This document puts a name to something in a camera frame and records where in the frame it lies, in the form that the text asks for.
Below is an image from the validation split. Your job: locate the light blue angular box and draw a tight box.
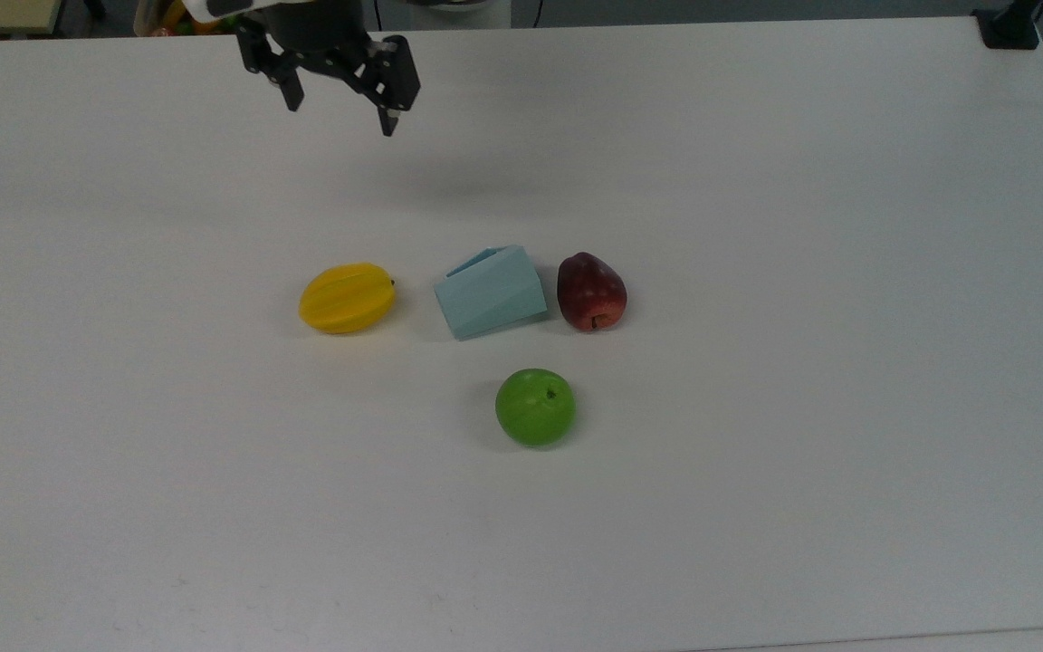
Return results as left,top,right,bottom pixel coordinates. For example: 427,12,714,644
434,244,549,341

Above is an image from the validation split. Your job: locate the dark red apple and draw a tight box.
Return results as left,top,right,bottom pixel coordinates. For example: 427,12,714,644
557,252,628,332

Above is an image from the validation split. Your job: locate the green apple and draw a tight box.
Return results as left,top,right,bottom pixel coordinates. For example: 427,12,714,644
495,368,577,447

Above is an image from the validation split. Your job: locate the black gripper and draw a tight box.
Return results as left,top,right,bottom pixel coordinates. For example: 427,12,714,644
234,0,422,138

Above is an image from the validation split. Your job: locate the orange and yellow clutter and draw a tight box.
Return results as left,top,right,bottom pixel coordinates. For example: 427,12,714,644
134,0,237,37

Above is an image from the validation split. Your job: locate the black table clamp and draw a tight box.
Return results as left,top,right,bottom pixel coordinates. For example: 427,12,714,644
972,0,1043,51

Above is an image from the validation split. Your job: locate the yellow starfruit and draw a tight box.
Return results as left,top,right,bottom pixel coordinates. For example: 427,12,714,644
299,263,397,335

